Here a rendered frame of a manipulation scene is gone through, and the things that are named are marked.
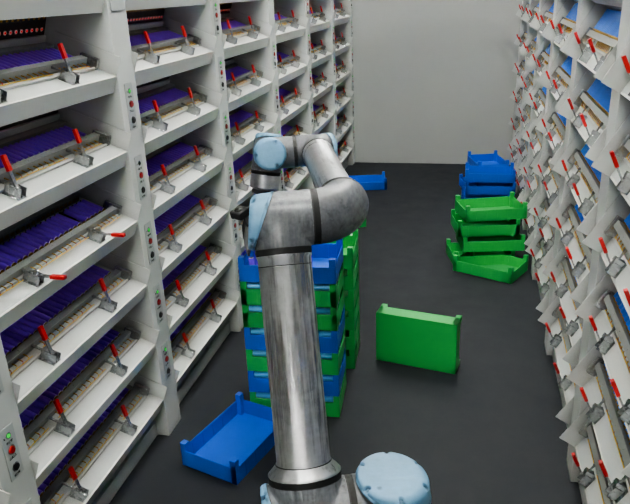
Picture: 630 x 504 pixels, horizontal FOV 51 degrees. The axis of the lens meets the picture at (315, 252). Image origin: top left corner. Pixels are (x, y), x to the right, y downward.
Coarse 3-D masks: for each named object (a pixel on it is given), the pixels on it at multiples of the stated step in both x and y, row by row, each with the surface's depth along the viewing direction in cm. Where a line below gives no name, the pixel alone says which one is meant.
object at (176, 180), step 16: (176, 144) 243; (192, 144) 249; (208, 144) 248; (160, 160) 224; (176, 160) 229; (192, 160) 235; (208, 160) 244; (160, 176) 212; (176, 176) 220; (192, 176) 226; (208, 176) 237; (160, 192) 206; (176, 192) 210; (160, 208) 200
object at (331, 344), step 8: (344, 304) 224; (344, 312) 225; (344, 320) 225; (248, 328) 211; (248, 336) 212; (256, 336) 211; (264, 336) 211; (336, 336) 207; (248, 344) 213; (256, 344) 213; (264, 344) 212; (320, 344) 209; (328, 344) 208; (336, 344) 208; (320, 352) 210; (328, 352) 210; (336, 352) 209
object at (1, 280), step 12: (96, 216) 175; (108, 216) 179; (84, 228) 168; (96, 228) 172; (60, 240) 159; (72, 240) 163; (36, 252) 151; (48, 252) 154; (24, 264) 146; (36, 264) 150; (0, 276) 139; (12, 276) 142
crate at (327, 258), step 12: (336, 240) 215; (252, 252) 219; (312, 252) 219; (324, 252) 218; (336, 252) 218; (240, 264) 203; (324, 264) 214; (336, 264) 201; (240, 276) 204; (252, 276) 204; (324, 276) 200; (336, 276) 202
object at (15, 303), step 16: (80, 192) 186; (96, 192) 185; (128, 208) 185; (112, 224) 179; (128, 224) 182; (112, 240) 173; (64, 256) 158; (80, 256) 160; (96, 256) 167; (32, 272) 148; (48, 272) 150; (64, 272) 152; (80, 272) 161; (16, 288) 142; (32, 288) 143; (48, 288) 148; (0, 304) 135; (16, 304) 137; (32, 304) 143; (0, 320) 132; (16, 320) 139
